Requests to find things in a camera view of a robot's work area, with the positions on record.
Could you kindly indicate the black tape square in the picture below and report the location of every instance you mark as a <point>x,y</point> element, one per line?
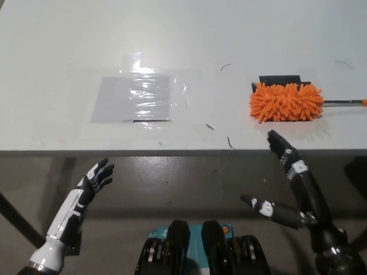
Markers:
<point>279,78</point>

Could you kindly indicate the clear plastic film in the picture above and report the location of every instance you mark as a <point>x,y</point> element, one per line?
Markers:
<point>183,86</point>

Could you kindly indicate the black object under table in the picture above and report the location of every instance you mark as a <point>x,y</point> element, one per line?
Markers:
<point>357,177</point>

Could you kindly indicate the orange microfibre telescopic duster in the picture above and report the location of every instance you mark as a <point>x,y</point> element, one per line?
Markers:
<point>284,104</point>

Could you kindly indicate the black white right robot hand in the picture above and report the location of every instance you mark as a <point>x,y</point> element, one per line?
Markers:
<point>311,194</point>

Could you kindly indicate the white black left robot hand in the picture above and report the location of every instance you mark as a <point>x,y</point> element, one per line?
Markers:
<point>73,204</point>

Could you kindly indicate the black diagonal table brace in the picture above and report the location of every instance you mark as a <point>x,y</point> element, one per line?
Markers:
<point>20,220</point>

